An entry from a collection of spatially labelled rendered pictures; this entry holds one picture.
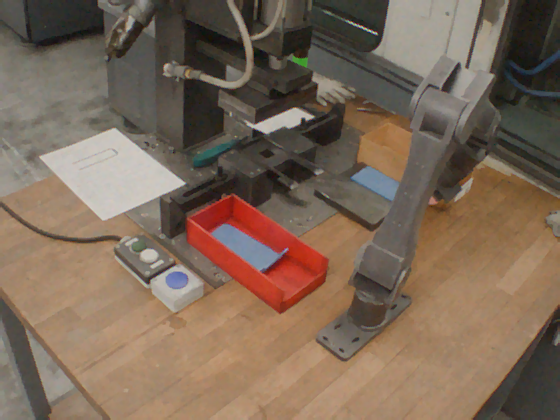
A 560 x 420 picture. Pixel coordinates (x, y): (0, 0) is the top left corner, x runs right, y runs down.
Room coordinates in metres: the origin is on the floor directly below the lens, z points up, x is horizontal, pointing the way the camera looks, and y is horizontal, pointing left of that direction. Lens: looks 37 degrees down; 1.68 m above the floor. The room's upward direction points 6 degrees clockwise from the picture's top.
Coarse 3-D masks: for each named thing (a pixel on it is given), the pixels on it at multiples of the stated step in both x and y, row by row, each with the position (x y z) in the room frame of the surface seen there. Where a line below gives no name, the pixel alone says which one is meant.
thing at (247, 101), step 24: (216, 48) 1.15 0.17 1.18; (240, 48) 1.19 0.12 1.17; (264, 72) 1.06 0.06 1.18; (288, 72) 1.07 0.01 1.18; (312, 72) 1.09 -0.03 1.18; (240, 96) 1.03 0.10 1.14; (264, 96) 1.04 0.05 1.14; (288, 96) 1.05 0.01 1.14; (312, 96) 1.11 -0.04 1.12; (264, 120) 1.00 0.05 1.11
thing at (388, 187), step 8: (368, 168) 1.16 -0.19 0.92; (352, 176) 1.12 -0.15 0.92; (360, 176) 1.13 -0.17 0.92; (368, 176) 1.13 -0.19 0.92; (376, 176) 1.13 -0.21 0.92; (384, 176) 1.14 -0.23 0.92; (368, 184) 1.10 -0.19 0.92; (376, 184) 1.10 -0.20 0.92; (384, 184) 1.10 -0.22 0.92; (392, 184) 1.11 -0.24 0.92; (376, 192) 1.07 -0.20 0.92; (384, 192) 1.07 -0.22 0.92; (392, 192) 1.08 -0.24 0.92; (392, 200) 1.05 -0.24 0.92
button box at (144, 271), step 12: (0, 204) 0.91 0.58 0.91; (36, 228) 0.84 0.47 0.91; (72, 240) 0.83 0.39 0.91; (84, 240) 0.83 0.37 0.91; (96, 240) 0.84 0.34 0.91; (120, 240) 0.83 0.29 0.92; (132, 240) 0.82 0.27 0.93; (144, 240) 0.83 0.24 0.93; (120, 252) 0.79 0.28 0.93; (132, 252) 0.79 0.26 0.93; (132, 264) 0.76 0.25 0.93; (144, 264) 0.76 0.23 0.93; (156, 264) 0.77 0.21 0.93; (168, 264) 0.77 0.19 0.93; (144, 276) 0.74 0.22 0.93
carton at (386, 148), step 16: (384, 128) 1.29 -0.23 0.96; (400, 128) 1.29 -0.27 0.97; (368, 144) 1.20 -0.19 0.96; (384, 144) 1.30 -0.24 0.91; (400, 144) 1.28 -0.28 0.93; (368, 160) 1.20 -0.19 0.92; (384, 160) 1.17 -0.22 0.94; (400, 160) 1.15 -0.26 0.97; (400, 176) 1.14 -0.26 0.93; (464, 192) 1.14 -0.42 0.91
